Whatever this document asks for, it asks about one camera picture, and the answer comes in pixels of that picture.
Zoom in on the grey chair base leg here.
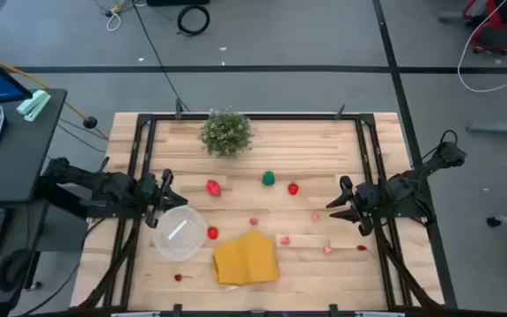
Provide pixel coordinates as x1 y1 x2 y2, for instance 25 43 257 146
464 114 507 137

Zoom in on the red bell pepper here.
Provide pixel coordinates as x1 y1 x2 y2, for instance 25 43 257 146
205 179 223 198

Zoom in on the long black floor cable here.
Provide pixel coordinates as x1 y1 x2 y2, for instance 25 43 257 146
130 0 191 114

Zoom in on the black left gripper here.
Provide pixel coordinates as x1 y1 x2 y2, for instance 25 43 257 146
141 168 189 229

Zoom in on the black desk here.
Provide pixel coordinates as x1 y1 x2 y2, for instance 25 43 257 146
0 87 69 204

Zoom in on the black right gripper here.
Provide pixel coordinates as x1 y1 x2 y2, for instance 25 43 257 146
326 174 382 238

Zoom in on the yellow folded cloth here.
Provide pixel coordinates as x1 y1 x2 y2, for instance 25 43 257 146
211 229 282 286

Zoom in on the small green potted plant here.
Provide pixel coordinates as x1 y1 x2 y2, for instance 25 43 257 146
198 107 254 159

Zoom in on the coiled black cable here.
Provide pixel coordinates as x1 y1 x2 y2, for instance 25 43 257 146
176 4 211 37

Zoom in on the black computer mouse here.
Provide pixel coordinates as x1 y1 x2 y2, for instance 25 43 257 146
0 247 33 292

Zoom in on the short white looped cable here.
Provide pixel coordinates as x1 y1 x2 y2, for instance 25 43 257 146
105 3 123 33

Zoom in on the black metal table frame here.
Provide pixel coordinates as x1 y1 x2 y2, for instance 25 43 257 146
77 112 446 317

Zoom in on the black keyboard tray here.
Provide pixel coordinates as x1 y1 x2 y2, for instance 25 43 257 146
0 200 51 312

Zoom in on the clear round plastic container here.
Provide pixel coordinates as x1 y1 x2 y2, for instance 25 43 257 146
151 204 209 262

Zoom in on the mint green stapler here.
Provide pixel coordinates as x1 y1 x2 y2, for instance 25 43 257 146
16 89 53 123

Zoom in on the yellow floor cable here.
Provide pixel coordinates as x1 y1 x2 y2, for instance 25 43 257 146
0 60 109 141

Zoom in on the long white floor cable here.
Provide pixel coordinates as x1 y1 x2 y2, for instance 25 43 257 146
456 0 507 94

